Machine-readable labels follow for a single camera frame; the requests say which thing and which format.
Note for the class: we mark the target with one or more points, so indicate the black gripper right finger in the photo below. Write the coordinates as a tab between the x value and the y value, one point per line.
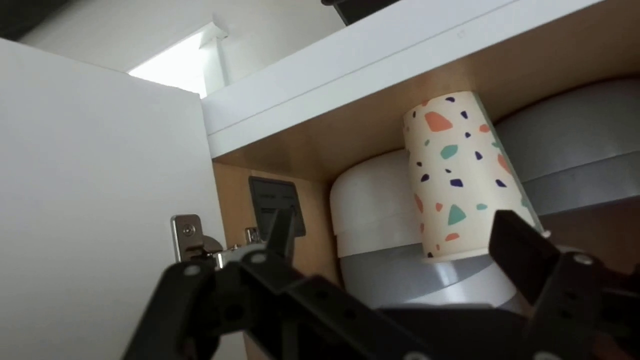
566	293

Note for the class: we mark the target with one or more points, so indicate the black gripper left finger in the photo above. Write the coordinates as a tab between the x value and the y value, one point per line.
200	306

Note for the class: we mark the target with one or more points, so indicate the cream terrazzo pattern cup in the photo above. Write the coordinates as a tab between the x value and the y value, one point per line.
461	172

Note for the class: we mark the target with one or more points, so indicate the silver cupboard door hinge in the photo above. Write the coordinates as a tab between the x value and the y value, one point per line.
191	237

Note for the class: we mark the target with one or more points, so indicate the grey plastic bowl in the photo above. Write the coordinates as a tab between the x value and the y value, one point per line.
426	280

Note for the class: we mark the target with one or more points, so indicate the large grey bowl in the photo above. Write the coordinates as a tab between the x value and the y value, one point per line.
573	147

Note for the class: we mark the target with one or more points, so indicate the white bowl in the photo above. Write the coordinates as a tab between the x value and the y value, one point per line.
372	206

